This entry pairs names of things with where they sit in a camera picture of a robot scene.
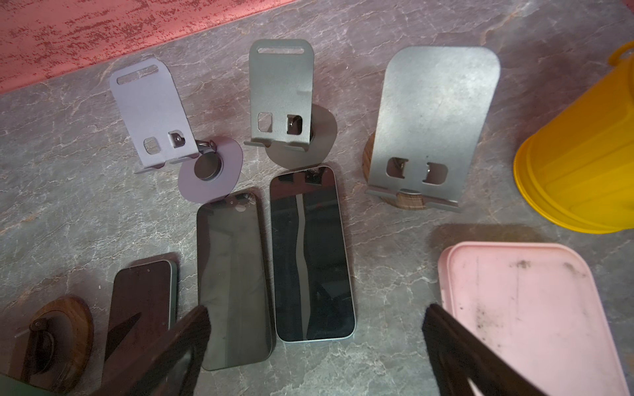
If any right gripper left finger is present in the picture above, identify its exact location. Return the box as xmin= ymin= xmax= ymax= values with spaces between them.
xmin=93 ymin=305 xmax=211 ymax=395

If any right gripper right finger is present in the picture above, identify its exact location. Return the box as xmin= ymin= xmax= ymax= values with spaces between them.
xmin=422 ymin=304 xmax=543 ymax=395

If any black phone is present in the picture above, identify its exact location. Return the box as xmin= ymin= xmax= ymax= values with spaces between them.
xmin=196 ymin=191 xmax=275 ymax=371
xmin=102 ymin=260 xmax=178 ymax=384
xmin=269 ymin=166 xmax=356 ymax=343

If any white edged phone front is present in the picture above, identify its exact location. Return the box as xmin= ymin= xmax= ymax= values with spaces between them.
xmin=0 ymin=374 xmax=54 ymax=396

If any wooden round base stand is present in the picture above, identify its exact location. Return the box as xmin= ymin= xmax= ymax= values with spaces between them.
xmin=6 ymin=295 xmax=94 ymax=395

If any round base phone stand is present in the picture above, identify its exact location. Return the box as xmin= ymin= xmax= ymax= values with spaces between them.
xmin=109 ymin=58 xmax=244 ymax=204

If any wooden base grey phone stand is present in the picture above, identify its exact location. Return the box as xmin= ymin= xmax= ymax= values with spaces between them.
xmin=367 ymin=46 xmax=501 ymax=211

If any grey phone stand back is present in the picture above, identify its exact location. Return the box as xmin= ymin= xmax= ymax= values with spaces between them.
xmin=244 ymin=39 xmax=338 ymax=170

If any yellow metal bucket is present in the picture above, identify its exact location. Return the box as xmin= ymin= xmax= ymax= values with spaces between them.
xmin=513 ymin=43 xmax=633 ymax=234

